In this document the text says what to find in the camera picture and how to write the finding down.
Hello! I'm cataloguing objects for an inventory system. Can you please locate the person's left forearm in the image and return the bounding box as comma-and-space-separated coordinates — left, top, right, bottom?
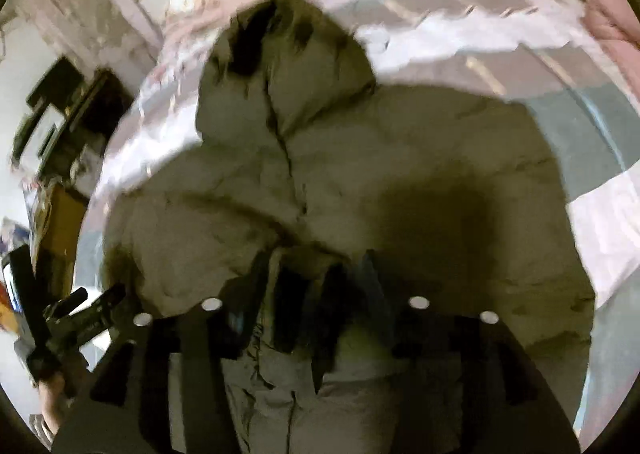
36, 371, 68, 441

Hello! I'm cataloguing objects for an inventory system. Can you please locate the olive green hooded puffer jacket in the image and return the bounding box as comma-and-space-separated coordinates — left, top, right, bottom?
101, 0, 599, 454

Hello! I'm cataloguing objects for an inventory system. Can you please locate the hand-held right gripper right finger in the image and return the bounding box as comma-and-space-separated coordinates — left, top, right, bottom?
359, 250, 582, 454

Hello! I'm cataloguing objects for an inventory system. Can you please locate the pink grey patchwork blanket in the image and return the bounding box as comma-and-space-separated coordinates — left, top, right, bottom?
80, 0, 640, 454

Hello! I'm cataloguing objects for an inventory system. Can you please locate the dark cluttered shelf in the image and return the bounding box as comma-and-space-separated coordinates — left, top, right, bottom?
12, 56, 133, 180

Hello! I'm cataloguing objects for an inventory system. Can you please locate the wooden cabinet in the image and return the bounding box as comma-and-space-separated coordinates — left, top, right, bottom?
29, 179, 92, 287

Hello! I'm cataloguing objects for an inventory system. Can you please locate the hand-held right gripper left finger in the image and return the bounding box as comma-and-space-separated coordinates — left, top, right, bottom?
52, 251, 275, 454

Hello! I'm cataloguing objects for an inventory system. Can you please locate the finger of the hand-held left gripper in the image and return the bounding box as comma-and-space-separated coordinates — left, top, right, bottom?
46, 283, 127, 349

